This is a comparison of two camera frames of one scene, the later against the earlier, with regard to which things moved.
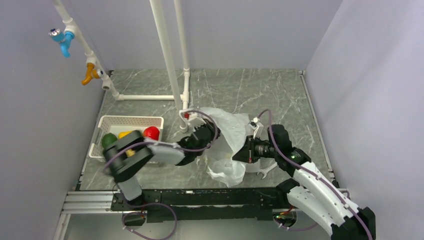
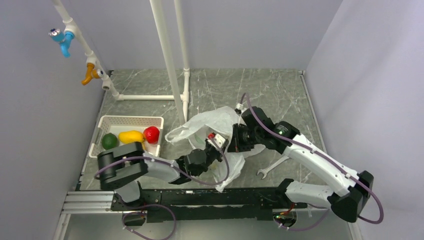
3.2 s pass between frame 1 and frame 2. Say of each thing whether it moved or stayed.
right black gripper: moved
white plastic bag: moved
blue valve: stayed
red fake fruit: stayed
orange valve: stayed
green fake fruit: stayed
